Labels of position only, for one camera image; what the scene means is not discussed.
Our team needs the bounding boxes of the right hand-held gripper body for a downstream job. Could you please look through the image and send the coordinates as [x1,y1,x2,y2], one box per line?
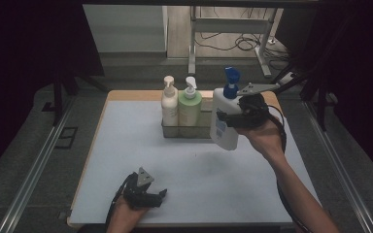
[228,83,281,129]

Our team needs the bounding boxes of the aluminium rail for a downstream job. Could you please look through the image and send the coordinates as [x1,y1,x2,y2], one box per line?
[304,100,373,233]
[0,96,76,233]

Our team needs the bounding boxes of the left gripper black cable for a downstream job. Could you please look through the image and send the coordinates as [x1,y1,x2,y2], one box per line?
[105,173,137,227]

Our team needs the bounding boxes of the person's left hand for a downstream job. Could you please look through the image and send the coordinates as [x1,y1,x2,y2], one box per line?
[108,196,150,227]

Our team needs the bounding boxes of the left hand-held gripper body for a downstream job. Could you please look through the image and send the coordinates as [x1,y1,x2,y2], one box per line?
[122,166,154,209]

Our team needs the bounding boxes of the black floor cables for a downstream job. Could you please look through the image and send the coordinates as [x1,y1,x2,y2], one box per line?
[193,6,292,71]

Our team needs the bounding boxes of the white power strip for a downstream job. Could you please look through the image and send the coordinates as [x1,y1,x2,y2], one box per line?
[280,72,297,85]

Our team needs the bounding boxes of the black metal stand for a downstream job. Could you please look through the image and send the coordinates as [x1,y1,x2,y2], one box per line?
[51,67,108,127]
[271,61,329,132]

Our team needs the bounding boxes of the green pump bottle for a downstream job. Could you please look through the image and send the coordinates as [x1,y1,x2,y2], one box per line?
[177,76,203,128]

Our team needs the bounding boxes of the metal wire rack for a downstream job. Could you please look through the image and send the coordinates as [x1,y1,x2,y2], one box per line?
[160,100,216,140]

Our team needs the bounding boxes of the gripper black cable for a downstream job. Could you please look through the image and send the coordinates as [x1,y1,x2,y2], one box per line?
[265,105,312,233]
[105,173,137,227]

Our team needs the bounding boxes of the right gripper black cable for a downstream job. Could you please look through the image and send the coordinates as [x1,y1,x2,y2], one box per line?
[265,105,312,233]

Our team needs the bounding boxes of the dark curtain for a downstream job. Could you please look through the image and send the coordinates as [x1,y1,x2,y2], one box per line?
[317,0,373,176]
[0,0,105,183]

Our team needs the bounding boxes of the white metal desk frame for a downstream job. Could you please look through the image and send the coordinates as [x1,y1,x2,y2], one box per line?
[187,6,278,79]

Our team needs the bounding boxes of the white bottle with blue pump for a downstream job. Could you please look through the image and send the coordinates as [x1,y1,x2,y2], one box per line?
[209,66,243,151]

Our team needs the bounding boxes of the person's right hand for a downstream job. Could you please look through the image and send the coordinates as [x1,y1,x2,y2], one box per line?
[234,117,288,163]

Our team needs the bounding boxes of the cream pump bottle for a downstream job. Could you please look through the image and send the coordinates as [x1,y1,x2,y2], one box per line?
[160,75,180,128]

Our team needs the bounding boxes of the white panel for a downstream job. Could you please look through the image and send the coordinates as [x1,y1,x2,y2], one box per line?
[83,4,169,54]

